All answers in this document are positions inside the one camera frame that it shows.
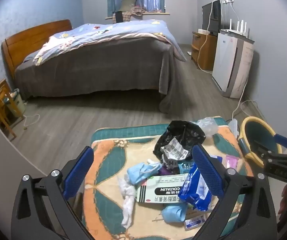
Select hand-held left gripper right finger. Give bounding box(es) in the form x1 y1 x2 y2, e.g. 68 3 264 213
192 144 278 240

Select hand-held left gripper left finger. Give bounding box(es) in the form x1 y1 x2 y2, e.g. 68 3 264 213
11 146 95 240

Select light blue plastic item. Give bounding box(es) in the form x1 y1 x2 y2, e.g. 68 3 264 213
179 161 195 174

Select blue wet wipes packet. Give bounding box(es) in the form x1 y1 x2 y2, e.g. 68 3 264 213
178 162 220 212

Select pink packet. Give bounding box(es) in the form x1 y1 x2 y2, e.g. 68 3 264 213
225 155 240 173

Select yellow rimmed teal bin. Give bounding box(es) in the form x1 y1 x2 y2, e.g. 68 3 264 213
238 116 284 168

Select purple spray bottle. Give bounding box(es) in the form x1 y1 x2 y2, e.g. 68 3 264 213
159 165 180 177

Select clear plastic bag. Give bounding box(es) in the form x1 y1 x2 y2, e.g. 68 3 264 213
197 117 219 137

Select black plastic bag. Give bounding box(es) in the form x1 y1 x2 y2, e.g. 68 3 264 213
153 120 206 163

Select white green medicine box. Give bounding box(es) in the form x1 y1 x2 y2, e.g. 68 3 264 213
136 174 191 205

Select silver blister packet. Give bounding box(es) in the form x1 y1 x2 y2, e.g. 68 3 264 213
184 215 206 231

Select white tissue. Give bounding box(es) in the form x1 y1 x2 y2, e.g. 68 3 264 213
117 175 138 229

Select light blue face mask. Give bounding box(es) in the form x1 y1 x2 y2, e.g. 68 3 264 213
127 162 163 185

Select horse print mat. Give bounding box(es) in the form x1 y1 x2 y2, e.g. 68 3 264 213
81 116 255 240

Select white power strip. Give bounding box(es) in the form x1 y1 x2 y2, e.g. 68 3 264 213
229 119 239 136

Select pale green bucket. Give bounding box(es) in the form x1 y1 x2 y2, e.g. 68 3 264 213
7 88 26 118

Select white air purifier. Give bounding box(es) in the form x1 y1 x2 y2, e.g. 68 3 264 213
212 29 255 99

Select bed with grey cover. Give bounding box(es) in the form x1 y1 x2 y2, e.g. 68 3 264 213
14 31 188 114

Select wooden television cabinet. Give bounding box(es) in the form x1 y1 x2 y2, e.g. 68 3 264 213
191 31 218 72

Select white router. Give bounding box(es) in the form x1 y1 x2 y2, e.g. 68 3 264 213
220 19 250 37

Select wooden bed headboard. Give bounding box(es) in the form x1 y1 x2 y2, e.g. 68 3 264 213
1 19 73 80

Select blue floral quilt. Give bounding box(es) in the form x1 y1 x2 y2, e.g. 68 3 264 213
33 19 187 67

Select black television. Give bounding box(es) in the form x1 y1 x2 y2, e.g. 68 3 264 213
202 0 221 34

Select wooden window sill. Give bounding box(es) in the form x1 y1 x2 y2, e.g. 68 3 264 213
105 11 170 20

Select plaid clothes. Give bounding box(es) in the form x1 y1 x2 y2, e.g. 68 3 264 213
112 5 147 23

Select olive cushion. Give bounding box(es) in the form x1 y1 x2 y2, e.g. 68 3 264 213
120 0 138 12

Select white power strip cable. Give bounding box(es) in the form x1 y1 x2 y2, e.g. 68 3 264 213
231 72 259 121

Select white floor cable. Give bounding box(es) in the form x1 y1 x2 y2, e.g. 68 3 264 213
22 113 41 130

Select cream cable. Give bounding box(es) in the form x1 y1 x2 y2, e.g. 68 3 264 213
197 33 213 75

